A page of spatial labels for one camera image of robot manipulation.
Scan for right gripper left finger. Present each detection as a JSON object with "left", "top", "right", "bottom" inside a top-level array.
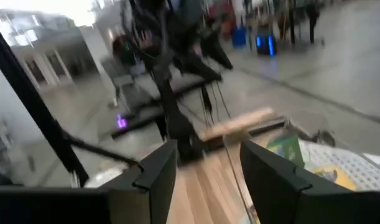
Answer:
[{"left": 101, "top": 139, "right": 178, "bottom": 224}]

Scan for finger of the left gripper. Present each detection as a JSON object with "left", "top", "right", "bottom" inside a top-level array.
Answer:
[
  {"left": 180, "top": 60, "right": 223, "bottom": 83},
  {"left": 205, "top": 32, "right": 234, "bottom": 71}
]

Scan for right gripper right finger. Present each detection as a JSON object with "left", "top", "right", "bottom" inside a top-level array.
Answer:
[{"left": 241, "top": 140, "right": 364, "bottom": 224}]

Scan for yellow green crayon box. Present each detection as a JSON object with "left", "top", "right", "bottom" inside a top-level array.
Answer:
[
  {"left": 266, "top": 133, "right": 306, "bottom": 169},
  {"left": 312, "top": 164, "right": 358, "bottom": 192}
]

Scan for blue floor bin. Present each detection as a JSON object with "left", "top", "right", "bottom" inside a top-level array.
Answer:
[{"left": 231, "top": 26, "right": 248, "bottom": 49}]

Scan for computer tower blue lights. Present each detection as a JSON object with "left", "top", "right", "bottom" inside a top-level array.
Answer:
[{"left": 254, "top": 32, "right": 277, "bottom": 57}]

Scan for black computer mouse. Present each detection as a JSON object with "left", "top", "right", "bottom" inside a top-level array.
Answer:
[{"left": 116, "top": 113, "right": 129, "bottom": 131}]

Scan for white perforated metal shelf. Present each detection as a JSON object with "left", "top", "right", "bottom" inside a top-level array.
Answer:
[{"left": 297, "top": 138, "right": 380, "bottom": 193}]

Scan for person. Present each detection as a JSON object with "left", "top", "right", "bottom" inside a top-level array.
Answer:
[{"left": 305, "top": 0, "right": 322, "bottom": 45}]

